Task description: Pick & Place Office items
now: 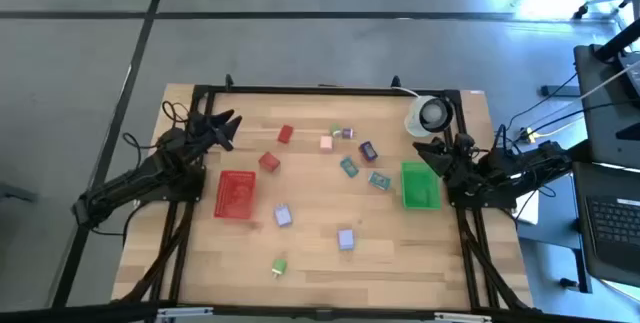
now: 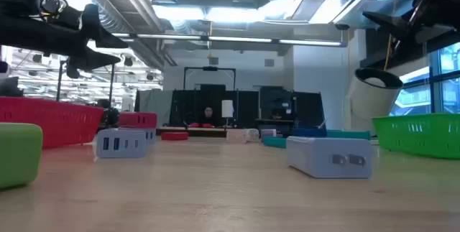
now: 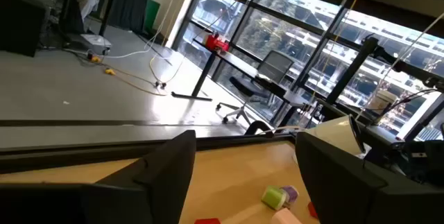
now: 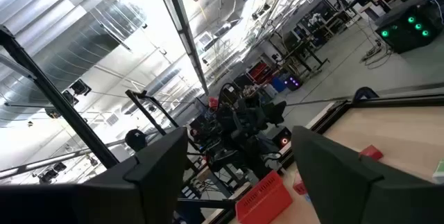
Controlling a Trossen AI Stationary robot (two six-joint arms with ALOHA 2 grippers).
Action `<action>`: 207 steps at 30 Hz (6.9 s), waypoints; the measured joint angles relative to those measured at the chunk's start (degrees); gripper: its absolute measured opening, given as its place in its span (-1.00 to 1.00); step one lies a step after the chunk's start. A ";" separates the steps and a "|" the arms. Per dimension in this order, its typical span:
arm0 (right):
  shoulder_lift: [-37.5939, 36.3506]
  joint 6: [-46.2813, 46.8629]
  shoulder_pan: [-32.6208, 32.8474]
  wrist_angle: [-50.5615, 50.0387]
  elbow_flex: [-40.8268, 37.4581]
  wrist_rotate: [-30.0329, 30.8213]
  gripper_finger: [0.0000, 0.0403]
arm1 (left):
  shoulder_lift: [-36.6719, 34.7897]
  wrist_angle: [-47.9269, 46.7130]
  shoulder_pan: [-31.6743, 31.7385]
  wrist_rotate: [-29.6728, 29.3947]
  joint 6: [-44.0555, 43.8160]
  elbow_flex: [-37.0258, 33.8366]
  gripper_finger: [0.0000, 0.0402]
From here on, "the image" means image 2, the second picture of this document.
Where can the red wall charger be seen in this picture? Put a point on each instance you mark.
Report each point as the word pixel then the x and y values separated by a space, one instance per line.
pixel 138 120

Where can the black cabinet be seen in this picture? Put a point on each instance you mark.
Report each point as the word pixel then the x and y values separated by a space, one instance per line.
pixel 309 110

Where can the window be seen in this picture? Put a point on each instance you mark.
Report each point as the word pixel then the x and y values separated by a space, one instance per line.
pixel 449 95

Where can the lavender wall charger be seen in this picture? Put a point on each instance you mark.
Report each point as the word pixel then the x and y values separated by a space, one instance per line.
pixel 120 144
pixel 323 158

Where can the red plastic basket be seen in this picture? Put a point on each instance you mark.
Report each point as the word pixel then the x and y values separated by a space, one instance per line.
pixel 54 124

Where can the teal power adapter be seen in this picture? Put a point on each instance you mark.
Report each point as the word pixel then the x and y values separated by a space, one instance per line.
pixel 348 134
pixel 275 142

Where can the person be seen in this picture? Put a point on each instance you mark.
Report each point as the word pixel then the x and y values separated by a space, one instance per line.
pixel 208 114

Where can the white background lamp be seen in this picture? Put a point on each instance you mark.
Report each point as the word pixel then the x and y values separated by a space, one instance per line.
pixel 227 108

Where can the linear ceiling light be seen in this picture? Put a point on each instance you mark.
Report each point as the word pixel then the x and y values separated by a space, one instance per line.
pixel 237 39

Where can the small purple wall charger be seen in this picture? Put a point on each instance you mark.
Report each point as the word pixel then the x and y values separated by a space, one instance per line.
pixel 268 133

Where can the black aluminium table frame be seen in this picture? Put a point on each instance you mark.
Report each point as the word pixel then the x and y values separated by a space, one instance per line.
pixel 201 132

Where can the red adapter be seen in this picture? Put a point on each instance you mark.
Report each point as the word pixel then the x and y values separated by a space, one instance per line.
pixel 174 136

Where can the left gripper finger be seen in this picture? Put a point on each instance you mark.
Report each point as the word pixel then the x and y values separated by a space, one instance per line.
pixel 95 31
pixel 91 59

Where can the blue power adapter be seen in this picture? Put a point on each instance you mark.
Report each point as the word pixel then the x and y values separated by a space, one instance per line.
pixel 309 132

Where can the black metal station frame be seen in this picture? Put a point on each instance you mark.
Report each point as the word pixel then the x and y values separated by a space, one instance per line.
pixel 210 68
pixel 111 81

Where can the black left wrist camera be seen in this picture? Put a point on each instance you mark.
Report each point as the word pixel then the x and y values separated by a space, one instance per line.
pixel 64 18

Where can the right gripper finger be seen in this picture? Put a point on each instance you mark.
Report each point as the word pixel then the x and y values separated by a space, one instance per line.
pixel 402 27

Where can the green plastic basket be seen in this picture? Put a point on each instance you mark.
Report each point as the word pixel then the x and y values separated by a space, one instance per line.
pixel 420 135

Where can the black partition screen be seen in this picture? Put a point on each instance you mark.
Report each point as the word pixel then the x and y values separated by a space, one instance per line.
pixel 187 106

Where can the grey curtain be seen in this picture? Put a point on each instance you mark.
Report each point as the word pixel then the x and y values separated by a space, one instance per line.
pixel 154 104

